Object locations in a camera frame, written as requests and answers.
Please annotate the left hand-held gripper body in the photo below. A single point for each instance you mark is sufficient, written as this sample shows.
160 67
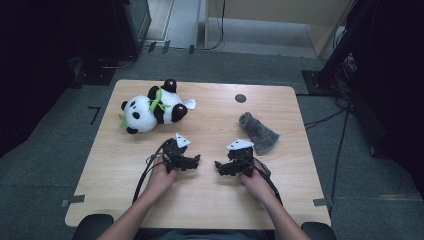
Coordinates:
175 155

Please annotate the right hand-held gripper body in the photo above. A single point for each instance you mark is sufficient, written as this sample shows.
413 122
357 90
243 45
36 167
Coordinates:
243 158

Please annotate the grey fuzzy cloth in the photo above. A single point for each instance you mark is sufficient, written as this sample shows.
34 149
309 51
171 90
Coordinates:
258 133

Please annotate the panda plush toy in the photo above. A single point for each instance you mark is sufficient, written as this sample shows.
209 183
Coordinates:
145 115

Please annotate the person's left hand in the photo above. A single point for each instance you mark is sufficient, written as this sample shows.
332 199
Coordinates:
160 181

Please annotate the person's right hand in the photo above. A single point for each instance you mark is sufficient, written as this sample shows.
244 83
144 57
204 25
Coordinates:
260 185

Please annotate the round dark table grommet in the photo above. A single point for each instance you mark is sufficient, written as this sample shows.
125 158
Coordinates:
240 98

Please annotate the person's grey-blue clothing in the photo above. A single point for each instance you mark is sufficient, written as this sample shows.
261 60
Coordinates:
206 235

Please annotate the grey floor tape piece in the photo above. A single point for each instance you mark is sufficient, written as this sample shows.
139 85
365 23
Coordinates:
321 202

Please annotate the black chair armrest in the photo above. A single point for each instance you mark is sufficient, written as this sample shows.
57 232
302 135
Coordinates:
318 231
91 226

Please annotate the black metal stand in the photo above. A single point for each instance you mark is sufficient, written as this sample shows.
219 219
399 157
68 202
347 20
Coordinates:
315 81

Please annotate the black cabinet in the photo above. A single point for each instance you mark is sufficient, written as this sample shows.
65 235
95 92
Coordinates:
128 26

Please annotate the light wooden furniture panel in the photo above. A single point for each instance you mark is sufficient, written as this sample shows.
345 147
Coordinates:
266 10

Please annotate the dark curtain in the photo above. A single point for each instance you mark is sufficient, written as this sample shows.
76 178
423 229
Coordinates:
393 83
40 66

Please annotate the black floor base plate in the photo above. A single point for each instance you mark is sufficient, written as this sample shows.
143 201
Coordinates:
96 75

